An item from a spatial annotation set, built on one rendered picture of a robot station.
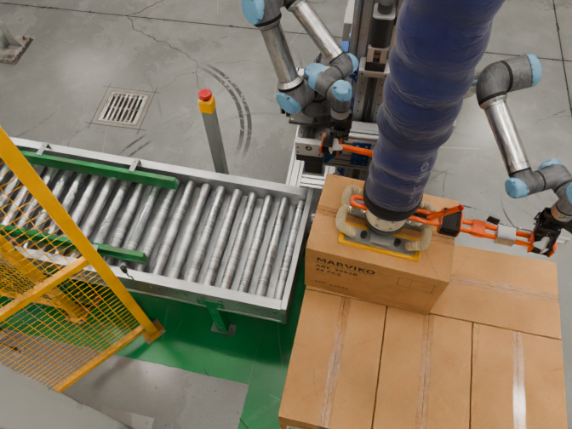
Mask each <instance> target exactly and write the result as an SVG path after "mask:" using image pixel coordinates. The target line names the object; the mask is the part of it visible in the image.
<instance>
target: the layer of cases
mask: <svg viewBox="0 0 572 429"><path fill-rule="evenodd" d="M561 339H562V336H561V323H560V310H559V297H558V272H557V263H556V262H550V261H545V260H537V259H532V258H527V257H522V256H517V255H509V254H504V253H499V252H494V251H489V250H484V249H475V248H471V247H466V246H461V245H456V244H455V247H454V254H453V262H452V269H451V276H450V283H449V285H448V286H447V288H446V289H445V290H444V292H443V293H442V294H441V296H440V297H439V299H438V301H437V302H436V304H435V305H434V307H433V308H432V309H431V311H430V312H429V314H428V315H423V314H419V313H416V312H410V311H406V310H403V309H399V308H396V307H392V306H387V305H383V304H380V303H376V302H373V301H369V300H363V299H359V298H356V297H352V296H349V295H343V294H339V293H335V292H332V291H328V290H326V289H320V288H316V287H312V286H309V285H307V286H306V290H305V293H304V298H303V301H302V306H301V310H300V317H299V321H298V325H297V330H296V333H295V341H294V344H293V349H292V353H291V357H290V361H289V368H288V373H287V376H286V381H285V385H284V389H283V396H282V400H281V404H280V409H279V412H278V419H279V424H280V428H281V429H568V424H567V411H566V398H565V385H564V372H563V348H562V341H561Z"/></svg>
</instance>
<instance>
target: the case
mask: <svg viewBox="0 0 572 429"><path fill-rule="evenodd" d="M364 183H365V181H363V180H356V179H352V178H347V177H344V176H339V175H335V174H327V175H326V179H325V182H324V185H323V190H322V193H321V196H320V199H319V202H318V206H317V210H316V214H315V216H314V220H313V222H312V228H311V230H310V234H309V237H308V240H307V243H306V258H305V285H309V286H312V287H316V288H320V289H326V290H328V291H332V292H335V293H339V294H343V295H349V296H352V297H356V298H359V299H363V300H369V301H373V302H376V303H380V304H383V305H387V306H392V307H396V308H399V309H403V310H406V311H410V312H416V313H419V314H423V315H428V314H429V312H430V311H431V309H432V308H433V307H434V305H435V304H436V302H437V301H438V299H439V297H440V296H441V294H442V293H443V292H444V290H445V289H446V288H447V286H448V285H449V283H450V276H451V269H452V262H453V254H454V247H455V237H451V236H447V235H443V234H439V233H438V232H437V226H432V225H429V226H431V229H432V240H431V242H430V244H429V247H427V249H424V250H422V251H420V258H419V261H418V262H414V261H411V260H405V259H401V258H398V257H394V256H390V255H384V254H380V253H376V252H373V251H369V250H365V249H359V248H355V247H352V246H348V245H345V244H341V243H337V241H338V237H339V234H340V231H339V230H338V229H337V228H336V224H335V223H336V222H335V221H336V216H337V213H338V210H339V209H340V208H341V206H344V205H343V204H342V201H341V199H342V193H343V191H344V189H345V188H346V187H347V186H351V185H353V186H357V187H360V188H362V189H363V187H364ZM423 201H425V202H426V201H427V202H429V203H432V204H433V206H434V207H435V211H436V212H440V211H441V210H442V208H444V207H445V208H449V209H450V208H453V207H455V206H458V205H460V202H459V201H455V200H450V199H447V198H442V197H435V196H431V195H426V194H423V198H422V202H423ZM345 222H346V223H350V224H353V225H358V226H364V227H368V225H367V224H366V221H365V218H363V217H358V216H355V215H351V214H348V215H347V216H346V220H345ZM368 228H369V227H368ZM396 234H397V235H401V236H405V237H411V238H415V239H419V240H421V235H422V231H417V230H414V229H410V228H406V227H403V229H402V230H401V231H400V232H398V233H396Z"/></svg>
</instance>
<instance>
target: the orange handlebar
mask: <svg viewBox="0 0 572 429"><path fill-rule="evenodd" d="M340 145H341V146H342V147H343V149H342V151H347V152H354V153H358V154H363V155H366V156H371V157H372V153H373V151H372V150H369V149H364V148H360V147H355V146H349V145H344V144H340ZM356 199H357V200H361V201H363V196H362V195H358V194H355V195H352V196H351V197H350V200H349V203H350V205H351V206H352V207H354V208H358V209H365V210H368V209H367V207H366V205H365V204H362V203H356V202H355V200H356ZM416 213H420V214H424V215H432V214H435V213H437V212H434V211H430V210H426V209H417V210H416ZM406 220H412V221H417V222H420V223H424V224H428V225H432V226H439V221H437V220H430V219H427V218H422V217H419V216H414V215H412V216H410V217H409V218H408V219H406ZM462 224H466V225H470V226H471V228H467V227H462V228H461V232H464V233H469V234H470V236H474V237H480V238H483V237H487V238H491V239H494V240H496V237H497V234H494V233H489V232H486V231H485V229H489V230H492V231H496V230H497V226H495V225H490V224H487V223H486V221H482V220H475V219H473V220H468V219H464V218H463V221H462ZM516 236H519V237H526V238H530V237H531V233H528V232H521V231H517V230H516ZM514 244H516V245H521V246H524V247H530V244H531V242H527V241H524V240H519V239H516V242H515V243H514Z"/></svg>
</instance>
